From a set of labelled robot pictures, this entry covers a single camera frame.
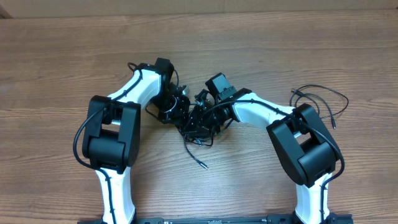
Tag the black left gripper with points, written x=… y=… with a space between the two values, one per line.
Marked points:
x=180 y=116

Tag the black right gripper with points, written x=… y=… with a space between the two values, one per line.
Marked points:
x=197 y=121

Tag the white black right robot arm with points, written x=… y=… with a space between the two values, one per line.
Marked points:
x=304 y=146

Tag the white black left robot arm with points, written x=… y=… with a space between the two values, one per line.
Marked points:
x=108 y=140

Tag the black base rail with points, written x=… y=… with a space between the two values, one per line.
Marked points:
x=270 y=219

